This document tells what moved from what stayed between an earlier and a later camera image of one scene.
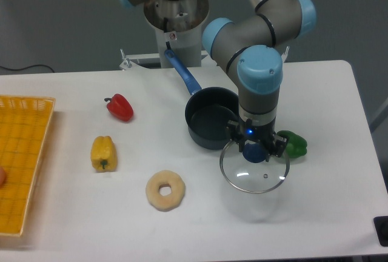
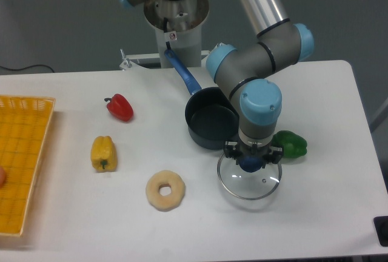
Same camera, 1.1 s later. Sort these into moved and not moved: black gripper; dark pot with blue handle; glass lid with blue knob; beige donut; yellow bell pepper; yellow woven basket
Moved: black gripper; glass lid with blue knob
Not moved: dark pot with blue handle; yellow woven basket; beige donut; yellow bell pepper
